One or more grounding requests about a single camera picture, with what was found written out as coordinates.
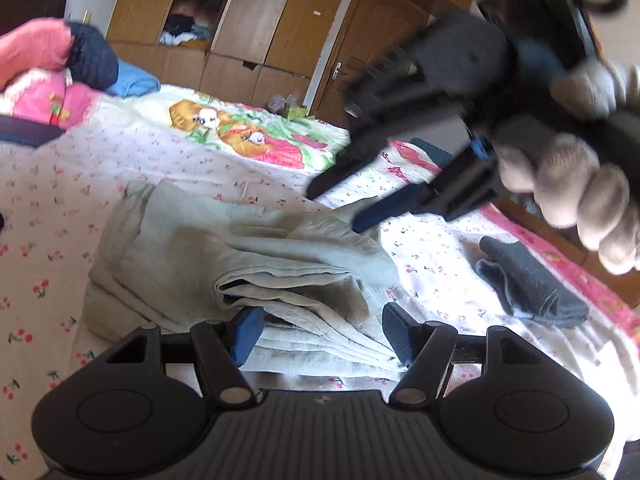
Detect person's right hand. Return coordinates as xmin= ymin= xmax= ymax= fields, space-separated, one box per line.
xmin=499 ymin=57 xmax=640 ymax=277

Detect light green pants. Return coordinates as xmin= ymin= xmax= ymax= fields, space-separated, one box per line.
xmin=82 ymin=180 xmax=408 ymax=376

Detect wooden door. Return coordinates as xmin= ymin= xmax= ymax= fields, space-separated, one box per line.
xmin=317 ymin=0 xmax=441 ymax=126

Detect dark grey folded sock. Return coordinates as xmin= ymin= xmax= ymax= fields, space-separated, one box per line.
xmin=475 ymin=236 xmax=590 ymax=330

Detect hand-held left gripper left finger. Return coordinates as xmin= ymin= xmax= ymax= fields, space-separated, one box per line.
xmin=102 ymin=306 xmax=266 ymax=408

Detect cartoon print quilt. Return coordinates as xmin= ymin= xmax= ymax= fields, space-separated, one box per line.
xmin=95 ymin=85 xmax=451 ymax=196

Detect blue foam mat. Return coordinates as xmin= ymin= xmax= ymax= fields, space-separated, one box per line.
xmin=412 ymin=137 xmax=453 ymax=168

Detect clothes pile in wardrobe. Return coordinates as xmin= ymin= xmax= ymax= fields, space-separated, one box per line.
xmin=160 ymin=12 xmax=221 ymax=48

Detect navy blue garment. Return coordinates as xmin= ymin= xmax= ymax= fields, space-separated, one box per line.
xmin=65 ymin=21 xmax=121 ymax=91

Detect clear plastic bag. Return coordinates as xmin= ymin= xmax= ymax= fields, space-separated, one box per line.
xmin=267 ymin=91 xmax=316 ymax=121

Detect wooden wardrobe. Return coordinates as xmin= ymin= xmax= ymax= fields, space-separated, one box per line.
xmin=107 ymin=0 xmax=362 ymax=111

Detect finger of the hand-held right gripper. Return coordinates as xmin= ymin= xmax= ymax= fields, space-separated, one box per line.
xmin=306 ymin=132 xmax=402 ymax=202
xmin=351 ymin=184 xmax=442 ymax=234

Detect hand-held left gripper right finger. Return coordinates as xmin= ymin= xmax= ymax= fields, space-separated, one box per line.
xmin=381 ymin=302 xmax=543 ymax=408

